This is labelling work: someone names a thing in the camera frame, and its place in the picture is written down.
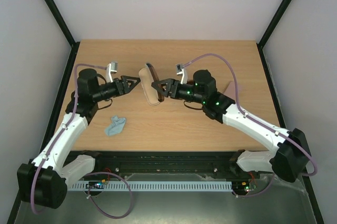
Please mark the brown plaid glasses case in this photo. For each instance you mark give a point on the brown plaid glasses case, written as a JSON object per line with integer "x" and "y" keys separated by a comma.
{"x": 148, "y": 75}

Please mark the left black frame post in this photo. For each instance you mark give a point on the left black frame post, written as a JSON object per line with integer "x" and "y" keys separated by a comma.
{"x": 61, "y": 22}

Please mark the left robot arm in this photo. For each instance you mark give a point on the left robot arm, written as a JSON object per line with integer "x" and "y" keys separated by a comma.
{"x": 46, "y": 180}

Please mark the pink glasses case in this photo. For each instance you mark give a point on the pink glasses case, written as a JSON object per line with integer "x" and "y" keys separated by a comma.
{"x": 230, "y": 90}

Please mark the right black frame post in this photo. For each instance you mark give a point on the right black frame post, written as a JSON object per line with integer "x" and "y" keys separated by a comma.
{"x": 273, "y": 23}

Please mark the light blue cable duct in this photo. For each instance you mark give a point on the light blue cable duct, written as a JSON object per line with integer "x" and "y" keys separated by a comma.
{"x": 154, "y": 186}

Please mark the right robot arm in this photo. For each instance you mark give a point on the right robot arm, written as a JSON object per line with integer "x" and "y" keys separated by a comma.
{"x": 286, "y": 153}

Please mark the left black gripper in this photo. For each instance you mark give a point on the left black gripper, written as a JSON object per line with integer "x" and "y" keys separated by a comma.
{"x": 126, "y": 88}

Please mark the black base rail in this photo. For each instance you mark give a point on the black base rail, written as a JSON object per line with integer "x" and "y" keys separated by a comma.
{"x": 219, "y": 165}

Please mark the black frame post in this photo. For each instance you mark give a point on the black frame post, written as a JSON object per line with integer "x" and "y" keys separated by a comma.
{"x": 273, "y": 23}
{"x": 61, "y": 22}

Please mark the blue cleaning cloth lower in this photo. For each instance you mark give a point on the blue cleaning cloth lower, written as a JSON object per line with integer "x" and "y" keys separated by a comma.
{"x": 116, "y": 126}

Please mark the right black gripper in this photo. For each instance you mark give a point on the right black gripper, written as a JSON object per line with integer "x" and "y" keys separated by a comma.
{"x": 174, "y": 88}

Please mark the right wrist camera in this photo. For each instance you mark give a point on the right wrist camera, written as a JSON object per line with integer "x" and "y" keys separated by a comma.
{"x": 182, "y": 72}

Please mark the metal floor plate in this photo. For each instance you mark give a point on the metal floor plate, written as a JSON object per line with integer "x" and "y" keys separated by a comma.
{"x": 279, "y": 204}

